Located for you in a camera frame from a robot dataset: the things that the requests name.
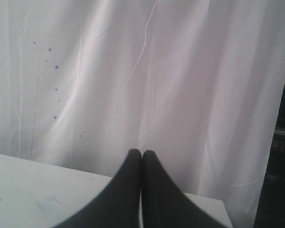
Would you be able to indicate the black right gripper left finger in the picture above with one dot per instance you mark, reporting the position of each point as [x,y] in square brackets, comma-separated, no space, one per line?
[117,205]

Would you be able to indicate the white backdrop curtain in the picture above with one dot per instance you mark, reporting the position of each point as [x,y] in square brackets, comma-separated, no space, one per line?
[199,82]

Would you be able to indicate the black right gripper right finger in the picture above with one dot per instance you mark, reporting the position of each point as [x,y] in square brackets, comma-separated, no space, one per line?
[163,203]

